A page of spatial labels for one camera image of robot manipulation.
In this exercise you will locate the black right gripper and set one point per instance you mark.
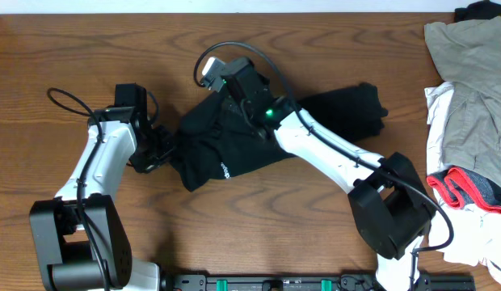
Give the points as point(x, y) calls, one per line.
point(233, 106)

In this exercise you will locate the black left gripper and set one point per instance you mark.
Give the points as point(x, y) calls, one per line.
point(168, 145)

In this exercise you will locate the black t-shirt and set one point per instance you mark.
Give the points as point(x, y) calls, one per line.
point(214, 142)

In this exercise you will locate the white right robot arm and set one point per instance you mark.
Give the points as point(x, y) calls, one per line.
point(391, 209)

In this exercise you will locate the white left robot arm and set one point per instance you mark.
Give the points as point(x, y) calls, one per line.
point(79, 238)

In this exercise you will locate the khaki folded garment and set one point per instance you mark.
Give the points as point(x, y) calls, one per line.
point(468, 54)

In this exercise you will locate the red and black garment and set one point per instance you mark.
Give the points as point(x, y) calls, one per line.
point(459, 187)

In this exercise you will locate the black garment at corner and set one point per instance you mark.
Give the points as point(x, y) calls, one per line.
point(482, 10)

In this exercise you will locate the white garment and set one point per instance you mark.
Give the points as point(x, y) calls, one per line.
point(477, 234)

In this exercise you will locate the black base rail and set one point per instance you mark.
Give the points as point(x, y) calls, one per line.
point(345, 282)

